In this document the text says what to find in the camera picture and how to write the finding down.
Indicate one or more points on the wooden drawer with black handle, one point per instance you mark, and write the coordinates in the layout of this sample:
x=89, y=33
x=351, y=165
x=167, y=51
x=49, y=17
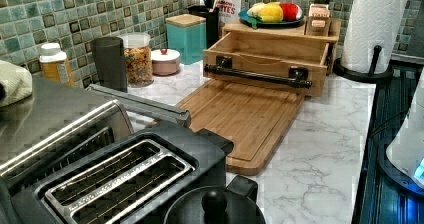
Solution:
x=273, y=55

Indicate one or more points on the wooden drawer cabinet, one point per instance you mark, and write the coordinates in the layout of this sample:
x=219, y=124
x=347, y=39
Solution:
x=297, y=30

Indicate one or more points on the bamboo cutting board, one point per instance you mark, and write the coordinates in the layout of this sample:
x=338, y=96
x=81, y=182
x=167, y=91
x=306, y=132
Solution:
x=255, y=119

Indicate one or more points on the teal canister with wooden lid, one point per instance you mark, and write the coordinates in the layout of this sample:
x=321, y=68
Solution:
x=186, y=33

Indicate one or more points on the clear cereal jar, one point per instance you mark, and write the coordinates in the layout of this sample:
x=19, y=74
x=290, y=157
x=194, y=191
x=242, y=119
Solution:
x=137, y=55

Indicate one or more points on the black utensil holder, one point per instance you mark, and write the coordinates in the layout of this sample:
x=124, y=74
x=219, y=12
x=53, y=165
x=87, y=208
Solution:
x=212, y=22

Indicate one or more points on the teal plate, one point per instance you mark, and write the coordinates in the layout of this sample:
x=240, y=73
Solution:
x=255, y=24

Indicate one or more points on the black slot toaster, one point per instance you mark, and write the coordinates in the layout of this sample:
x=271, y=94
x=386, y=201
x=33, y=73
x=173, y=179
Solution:
x=130, y=181

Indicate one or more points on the white cereal box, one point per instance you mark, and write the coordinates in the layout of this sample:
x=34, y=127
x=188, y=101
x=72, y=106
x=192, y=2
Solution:
x=228, y=12

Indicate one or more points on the yellow plush fruit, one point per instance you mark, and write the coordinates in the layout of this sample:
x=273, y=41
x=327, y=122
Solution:
x=266, y=12

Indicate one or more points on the dark grey cylinder canister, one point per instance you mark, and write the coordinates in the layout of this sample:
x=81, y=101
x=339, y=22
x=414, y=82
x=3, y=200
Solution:
x=108, y=55

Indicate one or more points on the red plush fruit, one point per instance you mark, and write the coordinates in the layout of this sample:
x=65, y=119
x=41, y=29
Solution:
x=291, y=11

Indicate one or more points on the small wooden card box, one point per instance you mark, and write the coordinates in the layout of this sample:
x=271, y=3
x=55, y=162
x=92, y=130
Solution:
x=318, y=20

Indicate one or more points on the black paper towel holder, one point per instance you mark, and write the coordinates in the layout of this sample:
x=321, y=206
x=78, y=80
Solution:
x=370, y=77

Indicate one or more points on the orange bottle with white cap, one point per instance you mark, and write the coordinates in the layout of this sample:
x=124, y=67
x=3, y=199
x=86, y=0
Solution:
x=55, y=64

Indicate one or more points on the white paper towel roll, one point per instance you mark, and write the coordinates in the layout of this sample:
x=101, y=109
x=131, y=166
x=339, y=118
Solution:
x=371, y=23

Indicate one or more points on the black dish rack mat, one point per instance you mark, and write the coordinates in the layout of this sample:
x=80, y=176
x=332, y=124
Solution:
x=384, y=195

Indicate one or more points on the white folded cloth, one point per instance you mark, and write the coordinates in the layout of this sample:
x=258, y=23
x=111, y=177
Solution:
x=15, y=83

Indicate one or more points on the white appliance on right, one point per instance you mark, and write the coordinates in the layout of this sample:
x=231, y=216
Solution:
x=406, y=151

